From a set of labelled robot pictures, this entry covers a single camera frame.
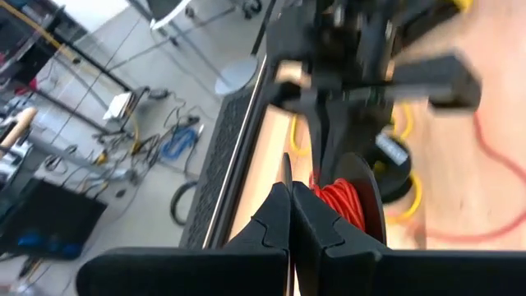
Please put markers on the black tapered pillar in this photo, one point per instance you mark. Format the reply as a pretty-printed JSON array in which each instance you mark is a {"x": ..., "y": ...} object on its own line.
[{"x": 164, "y": 6}]

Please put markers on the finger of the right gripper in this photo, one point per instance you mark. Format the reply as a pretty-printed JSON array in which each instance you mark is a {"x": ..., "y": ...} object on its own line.
[
  {"x": 353, "y": 131},
  {"x": 316, "y": 131}
]

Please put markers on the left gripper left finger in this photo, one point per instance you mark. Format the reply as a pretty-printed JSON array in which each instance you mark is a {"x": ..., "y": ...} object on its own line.
[{"x": 185, "y": 273}]

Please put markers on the white flat box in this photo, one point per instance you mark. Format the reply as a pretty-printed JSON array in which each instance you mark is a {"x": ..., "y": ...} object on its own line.
[{"x": 117, "y": 106}]

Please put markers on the black power adapter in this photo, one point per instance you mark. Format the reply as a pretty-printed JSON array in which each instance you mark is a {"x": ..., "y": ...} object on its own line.
[{"x": 191, "y": 121}]

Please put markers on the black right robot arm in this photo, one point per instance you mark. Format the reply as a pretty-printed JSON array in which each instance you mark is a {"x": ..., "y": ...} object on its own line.
[{"x": 419, "y": 20}]

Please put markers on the wooden rod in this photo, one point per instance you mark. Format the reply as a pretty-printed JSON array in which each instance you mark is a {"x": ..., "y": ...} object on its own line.
[{"x": 18, "y": 127}]

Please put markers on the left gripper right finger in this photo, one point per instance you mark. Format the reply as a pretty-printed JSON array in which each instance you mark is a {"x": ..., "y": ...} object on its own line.
[{"x": 390, "y": 275}]

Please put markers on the black power brick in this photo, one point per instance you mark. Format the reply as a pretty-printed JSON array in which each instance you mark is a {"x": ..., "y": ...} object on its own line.
[{"x": 158, "y": 93}]

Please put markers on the grey round-base stand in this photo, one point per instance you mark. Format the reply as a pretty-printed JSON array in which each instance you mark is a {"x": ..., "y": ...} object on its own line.
[{"x": 236, "y": 76}]

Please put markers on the black monitor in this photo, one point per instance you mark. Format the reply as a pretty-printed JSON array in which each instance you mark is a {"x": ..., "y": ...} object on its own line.
[{"x": 20, "y": 45}]

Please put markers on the black caster wheel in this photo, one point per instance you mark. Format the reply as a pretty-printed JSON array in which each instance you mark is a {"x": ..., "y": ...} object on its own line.
[{"x": 251, "y": 6}]

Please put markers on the grey metal bracket leg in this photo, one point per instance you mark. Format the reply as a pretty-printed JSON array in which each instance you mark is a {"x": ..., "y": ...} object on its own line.
[{"x": 74, "y": 158}]

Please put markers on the black open crate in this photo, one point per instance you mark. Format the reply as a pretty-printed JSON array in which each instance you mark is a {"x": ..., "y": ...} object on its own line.
[{"x": 49, "y": 218}]

